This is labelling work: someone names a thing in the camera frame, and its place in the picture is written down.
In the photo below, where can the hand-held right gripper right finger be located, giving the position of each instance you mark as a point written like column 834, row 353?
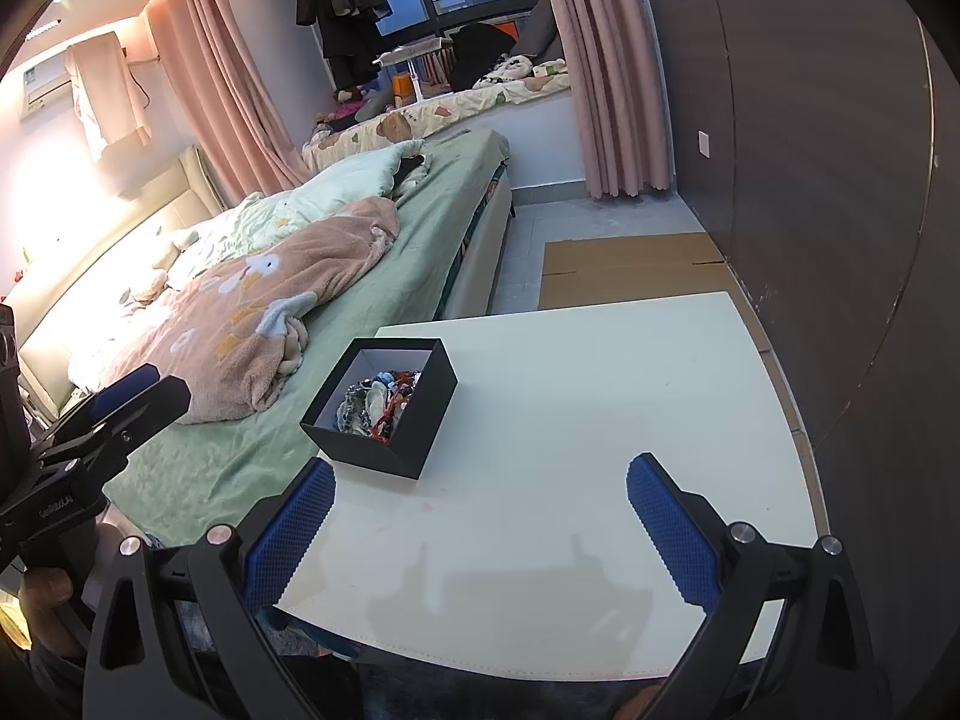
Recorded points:
column 671, row 532

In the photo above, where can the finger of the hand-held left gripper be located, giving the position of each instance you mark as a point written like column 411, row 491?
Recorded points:
column 157, row 409
column 124, row 390

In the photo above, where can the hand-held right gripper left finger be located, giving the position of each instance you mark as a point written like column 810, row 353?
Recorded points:
column 289, row 532

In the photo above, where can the jewelry heap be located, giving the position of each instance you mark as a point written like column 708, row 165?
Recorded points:
column 375, row 405

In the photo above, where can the black jewelry box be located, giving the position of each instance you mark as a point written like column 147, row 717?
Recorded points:
column 427, row 427

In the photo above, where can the person's left hand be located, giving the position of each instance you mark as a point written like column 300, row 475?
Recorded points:
column 49, row 607

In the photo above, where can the pink flower fleece blanket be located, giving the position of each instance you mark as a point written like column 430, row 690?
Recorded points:
column 247, row 315

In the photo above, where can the cream plush toy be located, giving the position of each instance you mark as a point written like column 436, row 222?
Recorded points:
column 161, row 262

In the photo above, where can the beige padded headboard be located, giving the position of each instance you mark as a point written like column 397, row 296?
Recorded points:
column 97, row 247

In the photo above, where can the cardboard sheet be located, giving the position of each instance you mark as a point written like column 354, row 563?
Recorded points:
column 622, row 270

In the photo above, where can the light green quilt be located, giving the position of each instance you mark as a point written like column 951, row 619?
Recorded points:
column 337, row 180

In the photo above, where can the cream hanging towel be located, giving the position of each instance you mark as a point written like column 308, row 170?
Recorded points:
column 109, row 97

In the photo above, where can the bed with green sheet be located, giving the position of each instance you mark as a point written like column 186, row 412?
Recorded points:
column 420, row 240

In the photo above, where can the white air conditioner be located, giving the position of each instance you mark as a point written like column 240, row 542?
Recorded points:
column 49, row 86

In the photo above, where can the pink curtain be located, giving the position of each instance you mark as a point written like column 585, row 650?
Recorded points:
column 225, row 75
column 600, row 52

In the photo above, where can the small black cloth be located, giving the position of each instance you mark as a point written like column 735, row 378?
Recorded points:
column 411, row 167

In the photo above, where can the dark brown wardrobe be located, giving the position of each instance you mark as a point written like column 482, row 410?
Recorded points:
column 810, row 165

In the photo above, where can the printed window seat cushion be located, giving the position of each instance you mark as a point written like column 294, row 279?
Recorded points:
column 420, row 116

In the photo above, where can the white drying rack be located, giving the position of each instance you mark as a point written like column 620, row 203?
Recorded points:
column 409, row 52

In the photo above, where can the hanging dark clothes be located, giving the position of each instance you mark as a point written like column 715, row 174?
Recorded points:
column 337, row 0

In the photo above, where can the black garment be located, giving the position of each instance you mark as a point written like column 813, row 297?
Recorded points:
column 480, row 52

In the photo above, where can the white wall switch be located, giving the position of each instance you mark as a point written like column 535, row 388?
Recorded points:
column 704, row 143

